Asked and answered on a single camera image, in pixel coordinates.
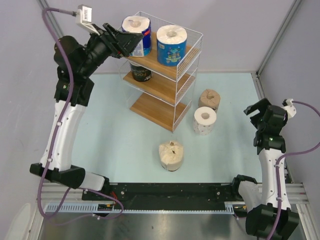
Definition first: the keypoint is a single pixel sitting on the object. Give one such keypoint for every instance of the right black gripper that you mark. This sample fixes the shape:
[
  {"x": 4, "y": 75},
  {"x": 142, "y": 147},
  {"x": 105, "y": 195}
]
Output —
[{"x": 261, "y": 105}]

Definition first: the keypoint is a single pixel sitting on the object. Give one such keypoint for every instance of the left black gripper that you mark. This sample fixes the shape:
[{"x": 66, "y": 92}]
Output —
[{"x": 119, "y": 44}]

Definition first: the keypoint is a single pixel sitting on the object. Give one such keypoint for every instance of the black paper roll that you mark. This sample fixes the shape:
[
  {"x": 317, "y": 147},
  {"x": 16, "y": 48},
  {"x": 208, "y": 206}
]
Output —
[{"x": 140, "y": 73}]

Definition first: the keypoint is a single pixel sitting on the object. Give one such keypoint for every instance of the light blue paper roll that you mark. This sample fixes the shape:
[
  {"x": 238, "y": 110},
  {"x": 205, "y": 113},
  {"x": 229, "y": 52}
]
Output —
[{"x": 171, "y": 44}]

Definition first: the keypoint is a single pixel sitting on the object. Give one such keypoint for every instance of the beige paper roll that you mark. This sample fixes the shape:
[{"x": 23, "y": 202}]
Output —
[{"x": 171, "y": 154}]

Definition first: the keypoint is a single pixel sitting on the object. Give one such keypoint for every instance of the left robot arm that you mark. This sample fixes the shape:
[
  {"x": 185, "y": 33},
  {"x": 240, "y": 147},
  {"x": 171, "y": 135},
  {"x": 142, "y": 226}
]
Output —
[{"x": 76, "y": 63}]

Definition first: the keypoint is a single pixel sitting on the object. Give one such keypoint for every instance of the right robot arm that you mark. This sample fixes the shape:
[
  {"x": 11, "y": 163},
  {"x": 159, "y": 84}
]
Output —
[{"x": 269, "y": 213}]

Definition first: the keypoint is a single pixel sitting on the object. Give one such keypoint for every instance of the brown wrapped paper roll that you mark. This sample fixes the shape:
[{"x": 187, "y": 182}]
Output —
[{"x": 209, "y": 98}]

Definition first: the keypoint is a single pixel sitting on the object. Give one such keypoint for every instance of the white dotted paper roll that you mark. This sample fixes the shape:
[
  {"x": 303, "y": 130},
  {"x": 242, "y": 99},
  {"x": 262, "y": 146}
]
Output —
[{"x": 204, "y": 119}]

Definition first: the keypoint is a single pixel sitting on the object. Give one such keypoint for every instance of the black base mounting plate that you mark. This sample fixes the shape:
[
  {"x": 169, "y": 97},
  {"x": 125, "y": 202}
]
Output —
[{"x": 172, "y": 194}]

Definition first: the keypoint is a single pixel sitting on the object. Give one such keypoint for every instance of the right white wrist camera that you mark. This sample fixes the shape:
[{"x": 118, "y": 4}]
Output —
[{"x": 289, "y": 107}]

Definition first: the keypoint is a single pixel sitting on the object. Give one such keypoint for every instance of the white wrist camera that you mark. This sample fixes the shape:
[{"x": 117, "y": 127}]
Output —
[
  {"x": 84, "y": 19},
  {"x": 289, "y": 107}
]

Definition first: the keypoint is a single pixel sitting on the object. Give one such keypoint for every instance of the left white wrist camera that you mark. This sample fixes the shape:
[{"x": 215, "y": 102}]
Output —
[{"x": 84, "y": 19}]

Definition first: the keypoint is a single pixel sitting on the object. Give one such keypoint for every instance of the white wire wooden shelf rack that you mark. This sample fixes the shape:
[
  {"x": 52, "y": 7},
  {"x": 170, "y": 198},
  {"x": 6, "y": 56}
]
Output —
[{"x": 167, "y": 96}]

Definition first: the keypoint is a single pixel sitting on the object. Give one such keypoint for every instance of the grey slotted cable duct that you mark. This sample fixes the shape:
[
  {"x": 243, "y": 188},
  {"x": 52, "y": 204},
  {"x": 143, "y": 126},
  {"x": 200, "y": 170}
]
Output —
[{"x": 194, "y": 208}]

